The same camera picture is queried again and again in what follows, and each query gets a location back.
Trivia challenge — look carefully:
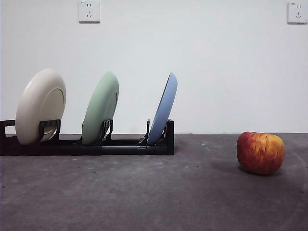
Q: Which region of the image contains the black plate rack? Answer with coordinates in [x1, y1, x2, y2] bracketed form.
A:
[0, 118, 175, 156]

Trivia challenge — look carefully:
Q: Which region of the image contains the blue plate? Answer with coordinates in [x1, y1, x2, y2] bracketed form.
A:
[146, 72, 178, 146]

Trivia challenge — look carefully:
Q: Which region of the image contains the cream plate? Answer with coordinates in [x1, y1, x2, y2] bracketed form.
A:
[15, 69, 67, 146]

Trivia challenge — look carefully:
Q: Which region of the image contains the red yellow apple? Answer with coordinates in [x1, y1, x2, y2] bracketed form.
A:
[236, 131, 285, 176]

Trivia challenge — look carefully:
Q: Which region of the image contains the white wall socket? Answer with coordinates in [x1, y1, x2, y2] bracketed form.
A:
[287, 1, 308, 25]
[79, 0, 101, 24]

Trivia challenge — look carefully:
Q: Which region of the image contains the green plate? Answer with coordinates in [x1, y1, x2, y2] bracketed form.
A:
[81, 71, 120, 146]

